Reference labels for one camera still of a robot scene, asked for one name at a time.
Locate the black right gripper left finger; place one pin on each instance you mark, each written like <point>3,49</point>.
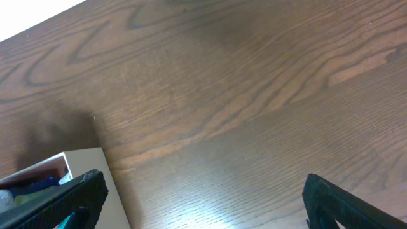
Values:
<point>80,201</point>

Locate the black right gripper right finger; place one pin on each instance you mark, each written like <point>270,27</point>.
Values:
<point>329,206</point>

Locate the green white soap packet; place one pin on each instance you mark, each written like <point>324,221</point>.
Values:
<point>65,179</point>

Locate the blue disposable razor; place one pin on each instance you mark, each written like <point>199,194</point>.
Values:
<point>34,187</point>

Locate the white box pink interior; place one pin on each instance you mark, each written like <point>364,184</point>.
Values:
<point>76,163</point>

